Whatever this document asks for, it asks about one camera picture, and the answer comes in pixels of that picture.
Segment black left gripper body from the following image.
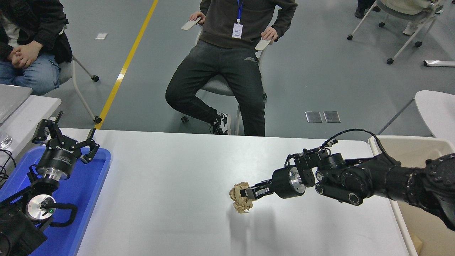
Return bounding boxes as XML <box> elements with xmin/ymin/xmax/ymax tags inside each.
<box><xmin>36</xmin><ymin>137</ymin><xmax>82</xmax><ymax>172</ymax></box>

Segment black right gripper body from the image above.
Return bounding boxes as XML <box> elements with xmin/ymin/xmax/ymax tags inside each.
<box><xmin>273</xmin><ymin>168</ymin><xmax>295</xmax><ymax>199</ymax></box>

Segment jacket person's right hand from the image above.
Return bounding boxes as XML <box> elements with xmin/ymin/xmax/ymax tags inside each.
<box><xmin>7</xmin><ymin>50</ymin><xmax>23</xmax><ymax>68</ymax></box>

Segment jacket person's left hand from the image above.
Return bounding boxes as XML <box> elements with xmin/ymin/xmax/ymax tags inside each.
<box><xmin>16</xmin><ymin>40</ymin><xmax>43</xmax><ymax>68</ymax></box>

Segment lanyard person's left hand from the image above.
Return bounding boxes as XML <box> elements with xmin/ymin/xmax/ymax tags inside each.
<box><xmin>261</xmin><ymin>27</ymin><xmax>278</xmax><ymax>41</ymax></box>

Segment lanyard person's right hand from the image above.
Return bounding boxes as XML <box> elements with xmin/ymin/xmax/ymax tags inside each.
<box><xmin>189</xmin><ymin>11</ymin><xmax>207</xmax><ymax>25</ymax></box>

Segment white side table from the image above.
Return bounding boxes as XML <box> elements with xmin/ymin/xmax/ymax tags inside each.
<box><xmin>0</xmin><ymin>84</ymin><xmax>62</xmax><ymax>167</ymax></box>

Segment clear glass cup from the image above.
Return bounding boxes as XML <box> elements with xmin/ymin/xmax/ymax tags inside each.
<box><xmin>0</xmin><ymin>129</ymin><xmax>13</xmax><ymax>150</ymax></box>

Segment blue plastic tray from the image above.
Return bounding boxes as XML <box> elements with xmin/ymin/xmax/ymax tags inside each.
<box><xmin>0</xmin><ymin>146</ymin><xmax>112</xmax><ymax>256</ymax></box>

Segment white wheeled chair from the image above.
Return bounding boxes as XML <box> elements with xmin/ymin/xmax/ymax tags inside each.
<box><xmin>57</xmin><ymin>28</ymin><xmax>102</xmax><ymax>124</ymax></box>

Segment person in black jacket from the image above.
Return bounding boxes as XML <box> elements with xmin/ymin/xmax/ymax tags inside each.
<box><xmin>0</xmin><ymin>0</ymin><xmax>73</xmax><ymax>96</ymax></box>

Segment grey office chair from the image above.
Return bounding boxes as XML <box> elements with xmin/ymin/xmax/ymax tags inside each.
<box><xmin>181</xmin><ymin>18</ymin><xmax>272</xmax><ymax>135</ymax></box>

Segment large pale bin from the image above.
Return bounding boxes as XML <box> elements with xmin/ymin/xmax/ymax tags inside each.
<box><xmin>368</xmin><ymin>135</ymin><xmax>455</xmax><ymax>256</ymax></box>

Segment white moulded chair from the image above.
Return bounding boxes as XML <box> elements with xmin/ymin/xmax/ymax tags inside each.
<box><xmin>378</xmin><ymin>90</ymin><xmax>455</xmax><ymax>144</ymax></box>

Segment person in dark shoes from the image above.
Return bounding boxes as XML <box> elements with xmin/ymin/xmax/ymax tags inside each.
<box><xmin>354</xmin><ymin>0</ymin><xmax>381</xmax><ymax>19</ymax></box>

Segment cream wheeled chair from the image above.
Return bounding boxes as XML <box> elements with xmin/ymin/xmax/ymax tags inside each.
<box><xmin>347</xmin><ymin>0</ymin><xmax>455</xmax><ymax>65</ymax></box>

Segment person in white trousers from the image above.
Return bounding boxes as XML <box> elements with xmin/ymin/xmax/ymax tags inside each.
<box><xmin>403</xmin><ymin>0</ymin><xmax>445</xmax><ymax>36</ymax></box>

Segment black cable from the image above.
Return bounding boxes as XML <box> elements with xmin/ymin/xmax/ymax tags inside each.
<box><xmin>0</xmin><ymin>148</ymin><xmax>17</xmax><ymax>189</ymax></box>

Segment person with lanyard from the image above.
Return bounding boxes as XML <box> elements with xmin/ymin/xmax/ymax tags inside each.
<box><xmin>165</xmin><ymin>0</ymin><xmax>298</xmax><ymax>137</ymax></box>

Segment blue lanyard with badge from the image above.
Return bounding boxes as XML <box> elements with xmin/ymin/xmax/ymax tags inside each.
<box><xmin>232</xmin><ymin>0</ymin><xmax>245</xmax><ymax>39</ymax></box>

